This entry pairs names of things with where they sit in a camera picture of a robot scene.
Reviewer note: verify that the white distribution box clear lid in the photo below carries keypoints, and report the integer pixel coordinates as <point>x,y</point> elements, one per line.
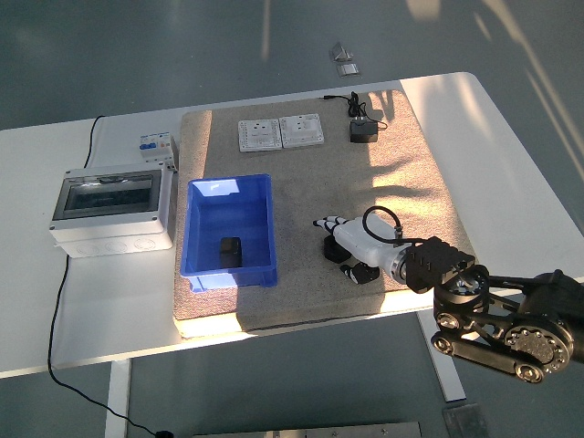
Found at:
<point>109,230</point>

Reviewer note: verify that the flat metal floor socket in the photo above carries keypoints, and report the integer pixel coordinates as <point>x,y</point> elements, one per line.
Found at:
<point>348,70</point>

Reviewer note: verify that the black power adapter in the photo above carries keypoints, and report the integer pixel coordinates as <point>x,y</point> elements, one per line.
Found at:
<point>362,132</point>

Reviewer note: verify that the blue plastic bin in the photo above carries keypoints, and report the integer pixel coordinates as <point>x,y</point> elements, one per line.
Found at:
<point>228,210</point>

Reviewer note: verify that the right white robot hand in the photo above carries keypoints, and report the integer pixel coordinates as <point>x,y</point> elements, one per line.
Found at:
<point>365,244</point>

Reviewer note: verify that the open metal floor socket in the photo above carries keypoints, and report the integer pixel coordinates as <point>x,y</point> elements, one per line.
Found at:
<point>340,53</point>

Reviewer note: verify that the grey metal floor plate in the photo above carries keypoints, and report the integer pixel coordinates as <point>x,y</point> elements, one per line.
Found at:
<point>465,422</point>

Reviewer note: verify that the white blue circuit breaker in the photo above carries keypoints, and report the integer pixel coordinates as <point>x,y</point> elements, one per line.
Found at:
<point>153,146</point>

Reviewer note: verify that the white table leg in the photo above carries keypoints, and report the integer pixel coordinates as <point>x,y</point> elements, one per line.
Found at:
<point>451,383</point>
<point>117,397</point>

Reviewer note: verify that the white wall socket panel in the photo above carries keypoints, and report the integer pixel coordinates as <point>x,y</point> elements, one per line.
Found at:
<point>301,130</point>
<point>259,135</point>

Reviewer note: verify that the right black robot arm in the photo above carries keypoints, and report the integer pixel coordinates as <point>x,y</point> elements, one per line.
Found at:
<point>547,296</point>

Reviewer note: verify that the grey-brown mat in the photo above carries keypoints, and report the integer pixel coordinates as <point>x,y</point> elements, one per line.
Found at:
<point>310,191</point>

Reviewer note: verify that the black hex nut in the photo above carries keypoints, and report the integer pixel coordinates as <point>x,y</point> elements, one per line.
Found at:
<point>230,253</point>
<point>330,251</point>

